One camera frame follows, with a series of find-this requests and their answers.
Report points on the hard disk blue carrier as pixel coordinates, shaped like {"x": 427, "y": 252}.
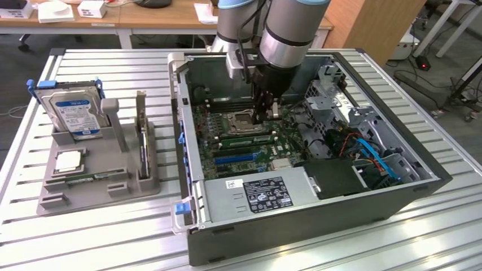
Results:
{"x": 75, "y": 113}

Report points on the wooden desk white frame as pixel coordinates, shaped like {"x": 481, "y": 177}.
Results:
{"x": 93, "y": 22}
{"x": 170, "y": 17}

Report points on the silver CPU chip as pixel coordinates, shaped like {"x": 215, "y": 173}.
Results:
{"x": 69, "y": 161}

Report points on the white labelled cardboard box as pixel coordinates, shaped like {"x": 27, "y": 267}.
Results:
{"x": 15, "y": 12}
{"x": 92, "y": 9}

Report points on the metal CPU socket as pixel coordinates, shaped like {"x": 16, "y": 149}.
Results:
{"x": 236, "y": 121}

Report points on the silver metal gripper bracket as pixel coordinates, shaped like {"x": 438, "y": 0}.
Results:
{"x": 275, "y": 110}

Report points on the black chair base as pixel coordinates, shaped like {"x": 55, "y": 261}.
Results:
{"x": 24, "y": 42}

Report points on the black open PC case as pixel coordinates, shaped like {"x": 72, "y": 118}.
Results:
{"x": 300, "y": 237}

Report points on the silver chipset heatsink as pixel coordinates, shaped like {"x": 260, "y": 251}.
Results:
{"x": 282, "y": 164}

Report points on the white paper stack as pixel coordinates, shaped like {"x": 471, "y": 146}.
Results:
{"x": 204, "y": 14}

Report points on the black rounded device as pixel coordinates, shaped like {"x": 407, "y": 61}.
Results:
{"x": 152, "y": 3}

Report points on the white frame table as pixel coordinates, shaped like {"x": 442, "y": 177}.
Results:
{"x": 455, "y": 29}

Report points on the white equipment box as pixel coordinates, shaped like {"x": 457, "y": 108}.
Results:
{"x": 405, "y": 50}

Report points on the black power adapter red light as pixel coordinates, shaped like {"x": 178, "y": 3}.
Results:
{"x": 422, "y": 63}

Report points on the black wheeled stand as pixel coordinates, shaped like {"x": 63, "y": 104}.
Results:
{"x": 461, "y": 97}

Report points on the blue expansion slot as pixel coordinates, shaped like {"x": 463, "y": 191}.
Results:
{"x": 234, "y": 160}

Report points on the grey power supply unit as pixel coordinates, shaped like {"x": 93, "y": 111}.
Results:
{"x": 222, "y": 203}

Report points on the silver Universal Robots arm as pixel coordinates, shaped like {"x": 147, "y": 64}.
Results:
{"x": 286, "y": 36}

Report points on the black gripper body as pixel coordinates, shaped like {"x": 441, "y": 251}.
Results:
{"x": 275, "y": 79}

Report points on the black expansion slot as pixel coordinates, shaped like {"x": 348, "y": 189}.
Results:
{"x": 236, "y": 153}

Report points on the green motherboard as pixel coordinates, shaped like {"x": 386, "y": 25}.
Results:
{"x": 290, "y": 135}

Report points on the graphics card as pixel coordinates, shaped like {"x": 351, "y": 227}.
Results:
{"x": 141, "y": 152}

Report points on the blue plastic case latch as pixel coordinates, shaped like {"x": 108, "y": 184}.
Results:
{"x": 180, "y": 210}

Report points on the grey plastic parts rack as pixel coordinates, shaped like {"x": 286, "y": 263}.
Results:
{"x": 105, "y": 152}

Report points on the grey metal disk bay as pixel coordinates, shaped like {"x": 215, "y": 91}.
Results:
{"x": 319, "y": 110}

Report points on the wooden cabinet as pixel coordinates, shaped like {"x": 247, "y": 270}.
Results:
{"x": 368, "y": 28}

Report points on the white box with round disc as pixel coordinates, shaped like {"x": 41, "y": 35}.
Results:
{"x": 56, "y": 14}

